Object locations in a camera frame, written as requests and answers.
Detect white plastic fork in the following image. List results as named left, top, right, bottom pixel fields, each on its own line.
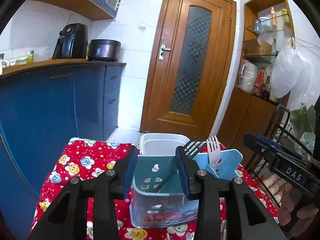
left=206, top=136, right=221, bottom=171

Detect light blue chopsticks box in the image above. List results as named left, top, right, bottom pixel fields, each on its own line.
left=130, top=149, right=242, bottom=228

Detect person's right hand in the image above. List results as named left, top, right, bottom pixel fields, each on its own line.
left=278, top=183, right=318, bottom=228

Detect red smiley flower tablecloth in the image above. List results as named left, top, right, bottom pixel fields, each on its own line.
left=30, top=137, right=279, bottom=240

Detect plastic bags with vegetables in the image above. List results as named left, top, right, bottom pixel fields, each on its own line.
left=271, top=47, right=319, bottom=139

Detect blue base cabinets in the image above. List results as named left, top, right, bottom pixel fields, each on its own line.
left=1, top=61, right=124, bottom=239

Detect wooden door with glass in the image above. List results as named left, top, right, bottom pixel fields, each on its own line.
left=140, top=0, right=236, bottom=139

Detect wooden shelf cabinet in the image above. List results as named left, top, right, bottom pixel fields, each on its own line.
left=217, top=0, right=286, bottom=166

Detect dark rice cooker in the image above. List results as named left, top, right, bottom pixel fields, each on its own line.
left=87, top=39, right=121, bottom=62

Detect black air fryer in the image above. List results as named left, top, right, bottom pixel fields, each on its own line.
left=52, top=23, right=88, bottom=59

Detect black wire rack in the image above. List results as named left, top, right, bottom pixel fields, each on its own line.
left=246, top=105, right=319, bottom=206

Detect silver door handle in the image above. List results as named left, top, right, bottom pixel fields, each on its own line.
left=158, top=43, right=171, bottom=61

